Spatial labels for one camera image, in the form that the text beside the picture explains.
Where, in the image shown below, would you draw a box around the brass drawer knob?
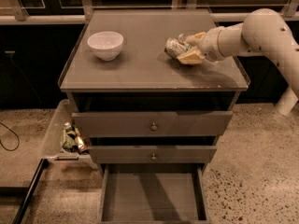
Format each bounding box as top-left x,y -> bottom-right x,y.
150,122 -> 158,132
150,153 -> 157,161

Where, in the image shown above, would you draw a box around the white pipe post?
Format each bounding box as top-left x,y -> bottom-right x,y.
275,87 -> 298,116

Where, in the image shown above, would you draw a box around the clear plastic water bottle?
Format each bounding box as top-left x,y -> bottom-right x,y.
178,34 -> 187,42

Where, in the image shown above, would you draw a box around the brass top drawer knob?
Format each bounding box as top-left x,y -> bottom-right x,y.
150,122 -> 158,132

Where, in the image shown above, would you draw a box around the grey top drawer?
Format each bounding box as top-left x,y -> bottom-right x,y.
72,111 -> 233,137

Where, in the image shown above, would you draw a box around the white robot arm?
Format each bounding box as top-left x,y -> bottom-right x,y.
178,8 -> 299,97

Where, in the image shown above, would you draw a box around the grey middle drawer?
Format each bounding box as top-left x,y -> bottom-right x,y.
90,146 -> 217,164

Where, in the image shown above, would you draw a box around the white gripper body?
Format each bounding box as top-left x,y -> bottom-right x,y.
199,27 -> 222,62

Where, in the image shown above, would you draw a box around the clear plastic storage bin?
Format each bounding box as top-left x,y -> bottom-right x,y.
39,99 -> 97,170

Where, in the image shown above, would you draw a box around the small bottles in bin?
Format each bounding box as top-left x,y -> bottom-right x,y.
61,122 -> 89,155

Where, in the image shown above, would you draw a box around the green 7up can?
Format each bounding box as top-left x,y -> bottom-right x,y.
164,38 -> 189,59

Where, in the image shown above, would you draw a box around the grey drawer cabinet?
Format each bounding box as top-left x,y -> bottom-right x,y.
57,8 -> 251,224

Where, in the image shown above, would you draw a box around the black cable on floor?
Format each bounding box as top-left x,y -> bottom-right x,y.
0,122 -> 21,152

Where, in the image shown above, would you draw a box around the grey drawer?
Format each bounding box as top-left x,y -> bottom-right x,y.
72,111 -> 233,137
90,146 -> 217,164
97,164 -> 211,224

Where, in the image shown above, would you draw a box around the brass middle drawer knob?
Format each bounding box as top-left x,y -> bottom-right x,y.
150,153 -> 157,161

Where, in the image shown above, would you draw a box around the white ceramic bowl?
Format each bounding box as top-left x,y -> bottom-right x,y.
87,31 -> 124,61

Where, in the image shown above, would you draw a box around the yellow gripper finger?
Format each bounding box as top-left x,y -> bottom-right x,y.
185,32 -> 206,46
178,47 -> 205,65

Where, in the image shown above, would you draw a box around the grey bottom drawer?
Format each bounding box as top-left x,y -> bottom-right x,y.
97,164 -> 211,224

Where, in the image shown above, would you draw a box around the black floor rail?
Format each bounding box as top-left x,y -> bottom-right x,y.
12,159 -> 49,224

